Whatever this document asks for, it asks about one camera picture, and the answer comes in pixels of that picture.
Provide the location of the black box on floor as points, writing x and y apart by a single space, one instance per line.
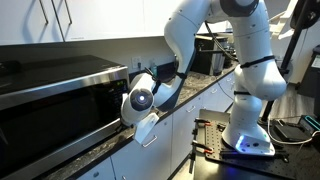
298 132

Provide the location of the white wall outlet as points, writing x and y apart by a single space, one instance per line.
136 62

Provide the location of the black coffee machine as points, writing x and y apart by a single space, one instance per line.
209 58

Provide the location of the white upper cabinets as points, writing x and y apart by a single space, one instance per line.
47 21

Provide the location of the orange handled clamp lower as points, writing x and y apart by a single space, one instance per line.
206 148

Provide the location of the black tripod stand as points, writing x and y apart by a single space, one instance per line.
303 12

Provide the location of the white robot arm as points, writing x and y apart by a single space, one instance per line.
256 77

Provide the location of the silver drawer handle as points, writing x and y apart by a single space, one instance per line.
191 109

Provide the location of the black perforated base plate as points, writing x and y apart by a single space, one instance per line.
290 162

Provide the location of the stainless steel black microwave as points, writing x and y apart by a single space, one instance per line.
51 111

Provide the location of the orange handled clamp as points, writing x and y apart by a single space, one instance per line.
206 148
203 121

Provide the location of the white lower cabinet drawer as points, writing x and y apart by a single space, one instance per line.
183 131

